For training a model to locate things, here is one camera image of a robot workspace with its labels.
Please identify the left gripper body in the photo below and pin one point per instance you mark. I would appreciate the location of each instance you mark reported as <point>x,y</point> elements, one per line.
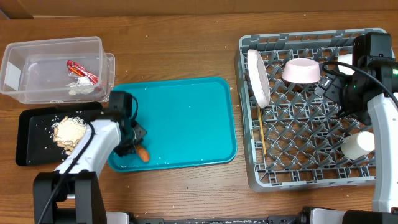
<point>130,140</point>

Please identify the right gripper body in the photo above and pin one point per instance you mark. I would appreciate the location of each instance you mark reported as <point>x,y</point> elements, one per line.
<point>339,92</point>

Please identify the orange carrot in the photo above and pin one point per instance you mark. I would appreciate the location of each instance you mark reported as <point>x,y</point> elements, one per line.
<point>142,153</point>

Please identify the aluminium foil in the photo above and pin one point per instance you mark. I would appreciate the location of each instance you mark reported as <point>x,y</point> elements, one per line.
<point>82,86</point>

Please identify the white round plate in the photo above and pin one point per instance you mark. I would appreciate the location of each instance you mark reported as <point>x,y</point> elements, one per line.
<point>258,78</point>

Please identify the wooden chopstick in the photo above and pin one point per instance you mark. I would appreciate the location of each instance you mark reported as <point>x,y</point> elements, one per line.
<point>259,116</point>

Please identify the red snack wrapper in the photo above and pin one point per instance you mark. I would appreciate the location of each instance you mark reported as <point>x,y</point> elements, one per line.
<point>79,70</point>

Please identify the white paper cup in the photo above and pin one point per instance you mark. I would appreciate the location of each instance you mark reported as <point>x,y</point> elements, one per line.
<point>357,145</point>

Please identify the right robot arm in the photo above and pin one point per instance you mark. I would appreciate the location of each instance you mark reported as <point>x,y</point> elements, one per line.
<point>367,89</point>

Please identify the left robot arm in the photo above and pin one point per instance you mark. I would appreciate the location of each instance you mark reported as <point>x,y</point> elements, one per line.
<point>71,193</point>

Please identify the grey dishwasher rack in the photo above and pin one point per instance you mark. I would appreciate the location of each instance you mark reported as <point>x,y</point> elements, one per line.
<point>302,132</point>

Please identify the teal serving tray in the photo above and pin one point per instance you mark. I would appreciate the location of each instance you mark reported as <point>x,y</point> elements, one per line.
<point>189,122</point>

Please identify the rice pile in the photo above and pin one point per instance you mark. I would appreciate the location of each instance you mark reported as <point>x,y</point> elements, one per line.
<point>69,129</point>

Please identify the peanut shells pile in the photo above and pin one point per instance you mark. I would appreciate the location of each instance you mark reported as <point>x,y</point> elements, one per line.
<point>68,146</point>

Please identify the black plastic tray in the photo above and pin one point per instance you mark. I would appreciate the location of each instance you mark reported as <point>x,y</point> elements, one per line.
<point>35,144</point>

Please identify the clear plastic bin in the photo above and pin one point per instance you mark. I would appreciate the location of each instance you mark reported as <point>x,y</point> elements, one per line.
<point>36,72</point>

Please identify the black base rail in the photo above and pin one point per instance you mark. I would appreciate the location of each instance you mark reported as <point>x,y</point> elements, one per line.
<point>307,215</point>

